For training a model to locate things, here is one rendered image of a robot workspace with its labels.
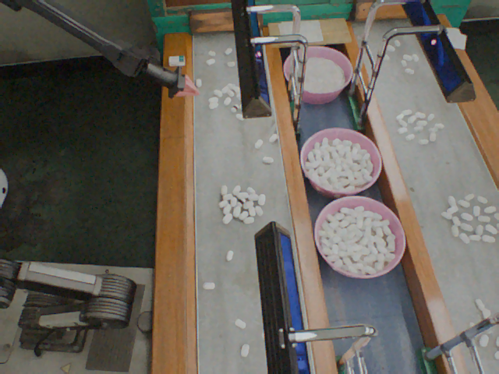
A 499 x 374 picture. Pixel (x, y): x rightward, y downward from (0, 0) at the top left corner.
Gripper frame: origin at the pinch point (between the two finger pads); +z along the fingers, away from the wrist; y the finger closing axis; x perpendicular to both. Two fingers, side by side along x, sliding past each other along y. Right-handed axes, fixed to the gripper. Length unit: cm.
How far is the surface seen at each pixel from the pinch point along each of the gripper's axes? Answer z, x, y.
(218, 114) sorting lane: 12.6, 5.0, 1.1
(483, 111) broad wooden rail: 85, -58, -7
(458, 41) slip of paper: 86, -61, 31
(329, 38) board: 45, -28, 36
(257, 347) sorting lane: 21, 1, -83
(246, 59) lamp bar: -1.7, -29.0, -13.4
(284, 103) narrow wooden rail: 29.8, -12.5, 2.1
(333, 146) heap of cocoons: 44, -19, -17
